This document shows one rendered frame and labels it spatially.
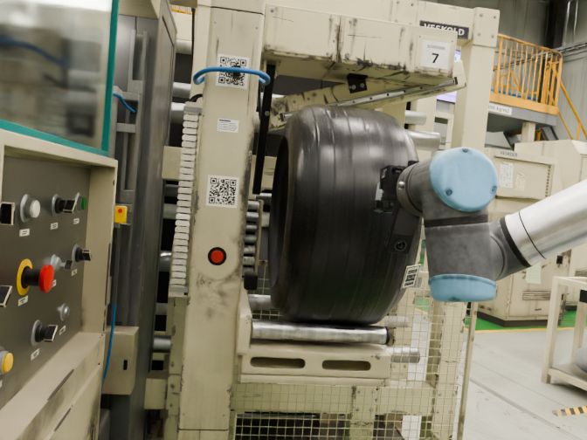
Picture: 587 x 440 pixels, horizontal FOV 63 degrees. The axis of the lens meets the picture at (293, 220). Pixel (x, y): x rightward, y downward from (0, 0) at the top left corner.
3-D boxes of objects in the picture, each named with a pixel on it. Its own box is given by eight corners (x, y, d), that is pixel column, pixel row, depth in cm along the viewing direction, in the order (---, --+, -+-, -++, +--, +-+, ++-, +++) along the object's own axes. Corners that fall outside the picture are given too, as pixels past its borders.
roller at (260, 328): (245, 341, 116) (247, 332, 112) (246, 325, 119) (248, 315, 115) (386, 347, 121) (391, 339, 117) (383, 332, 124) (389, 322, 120)
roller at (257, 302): (242, 312, 143) (243, 303, 140) (242, 299, 146) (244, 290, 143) (355, 318, 148) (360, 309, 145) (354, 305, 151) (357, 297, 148)
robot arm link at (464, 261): (507, 296, 73) (500, 214, 73) (489, 309, 64) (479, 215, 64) (445, 296, 78) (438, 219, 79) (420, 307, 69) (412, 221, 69)
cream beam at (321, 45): (261, 52, 142) (265, 2, 141) (256, 72, 167) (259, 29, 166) (454, 78, 151) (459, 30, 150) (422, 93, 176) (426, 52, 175)
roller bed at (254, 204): (195, 286, 157) (203, 195, 156) (197, 278, 172) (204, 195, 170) (255, 290, 160) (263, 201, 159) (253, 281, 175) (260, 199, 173)
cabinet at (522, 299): (506, 328, 519) (520, 213, 513) (467, 314, 573) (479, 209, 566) (565, 326, 555) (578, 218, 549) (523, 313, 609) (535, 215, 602)
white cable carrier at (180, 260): (169, 296, 119) (184, 100, 116) (171, 292, 124) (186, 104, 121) (188, 297, 120) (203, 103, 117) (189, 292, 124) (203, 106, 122)
